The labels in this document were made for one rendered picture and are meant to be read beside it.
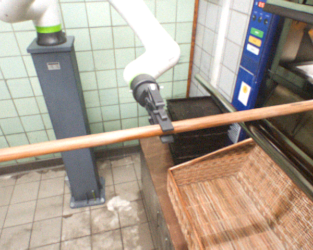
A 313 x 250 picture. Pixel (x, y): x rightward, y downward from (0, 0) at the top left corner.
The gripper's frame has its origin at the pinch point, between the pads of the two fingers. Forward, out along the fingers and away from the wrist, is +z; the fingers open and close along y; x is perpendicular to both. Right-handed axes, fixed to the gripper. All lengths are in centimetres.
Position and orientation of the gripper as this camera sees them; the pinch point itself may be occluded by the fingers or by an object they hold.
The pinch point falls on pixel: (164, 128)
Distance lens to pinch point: 62.2
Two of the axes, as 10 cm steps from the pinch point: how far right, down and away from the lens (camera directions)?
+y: 0.0, 8.2, 5.8
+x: -9.7, 1.5, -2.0
